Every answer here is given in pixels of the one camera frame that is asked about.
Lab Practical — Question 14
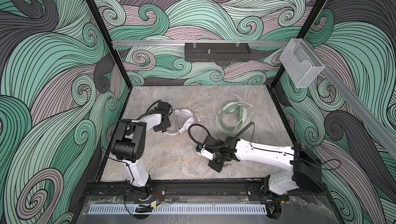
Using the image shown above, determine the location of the green over-ear headphones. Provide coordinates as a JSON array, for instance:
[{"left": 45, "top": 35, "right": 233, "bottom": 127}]
[{"left": 221, "top": 102, "right": 248, "bottom": 123}]

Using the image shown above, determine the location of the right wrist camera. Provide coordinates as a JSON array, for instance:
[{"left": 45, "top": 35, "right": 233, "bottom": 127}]
[{"left": 196, "top": 135, "right": 224, "bottom": 161}]

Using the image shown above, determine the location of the black perforated wall tray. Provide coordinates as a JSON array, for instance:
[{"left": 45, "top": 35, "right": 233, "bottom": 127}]
[{"left": 184, "top": 42, "right": 252, "bottom": 65}]

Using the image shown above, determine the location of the right black corrugated cable hose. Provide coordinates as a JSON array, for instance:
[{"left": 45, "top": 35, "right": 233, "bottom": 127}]
[{"left": 187, "top": 121, "right": 256, "bottom": 150}]

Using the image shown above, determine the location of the white slotted cable duct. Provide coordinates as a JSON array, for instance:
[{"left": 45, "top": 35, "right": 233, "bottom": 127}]
[{"left": 87, "top": 203, "right": 267, "bottom": 215}]

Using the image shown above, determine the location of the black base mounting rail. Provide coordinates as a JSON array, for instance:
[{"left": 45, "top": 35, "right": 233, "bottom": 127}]
[{"left": 83, "top": 178, "right": 326, "bottom": 203}]

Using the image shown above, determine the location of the left black corrugated cable hose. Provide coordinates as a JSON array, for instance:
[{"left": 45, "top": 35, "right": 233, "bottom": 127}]
[{"left": 138, "top": 99, "right": 163, "bottom": 121}]

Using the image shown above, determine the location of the black corrugated cable hose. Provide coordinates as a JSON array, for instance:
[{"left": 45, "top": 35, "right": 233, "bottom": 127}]
[
  {"left": 187, "top": 121, "right": 256, "bottom": 150},
  {"left": 138, "top": 99, "right": 163, "bottom": 121}
]

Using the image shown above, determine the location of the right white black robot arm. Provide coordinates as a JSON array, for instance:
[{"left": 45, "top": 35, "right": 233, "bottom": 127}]
[{"left": 196, "top": 136, "right": 323, "bottom": 196}]

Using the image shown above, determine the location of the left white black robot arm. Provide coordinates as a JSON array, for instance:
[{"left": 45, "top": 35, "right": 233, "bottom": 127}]
[{"left": 110, "top": 100, "right": 173, "bottom": 195}]

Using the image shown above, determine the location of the clear plastic wall bin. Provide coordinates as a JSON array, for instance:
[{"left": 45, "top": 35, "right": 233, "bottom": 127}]
[{"left": 280, "top": 39, "right": 324, "bottom": 89}]

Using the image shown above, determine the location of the white over-ear headphones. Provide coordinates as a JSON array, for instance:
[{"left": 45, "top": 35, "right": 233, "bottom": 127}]
[{"left": 165, "top": 109, "right": 196, "bottom": 136}]

